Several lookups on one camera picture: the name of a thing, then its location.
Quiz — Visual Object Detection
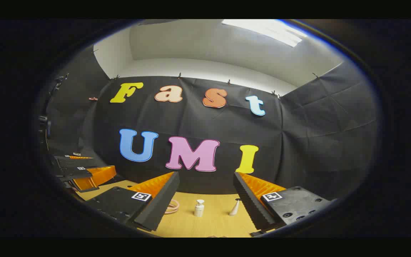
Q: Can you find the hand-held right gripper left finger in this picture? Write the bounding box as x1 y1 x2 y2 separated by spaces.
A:
85 171 180 232

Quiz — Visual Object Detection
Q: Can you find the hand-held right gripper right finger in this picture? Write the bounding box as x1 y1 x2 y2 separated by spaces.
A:
233 172 331 237

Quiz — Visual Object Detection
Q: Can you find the pink suitcase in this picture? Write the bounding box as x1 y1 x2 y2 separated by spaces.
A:
164 199 181 215

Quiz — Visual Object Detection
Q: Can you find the black stand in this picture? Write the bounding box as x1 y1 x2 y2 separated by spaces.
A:
37 72 70 144

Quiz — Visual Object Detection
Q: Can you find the black backdrop cloth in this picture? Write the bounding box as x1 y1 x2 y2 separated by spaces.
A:
45 46 379 201

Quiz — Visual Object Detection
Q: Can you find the ceiling light panel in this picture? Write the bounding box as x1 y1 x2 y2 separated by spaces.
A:
222 19 308 47

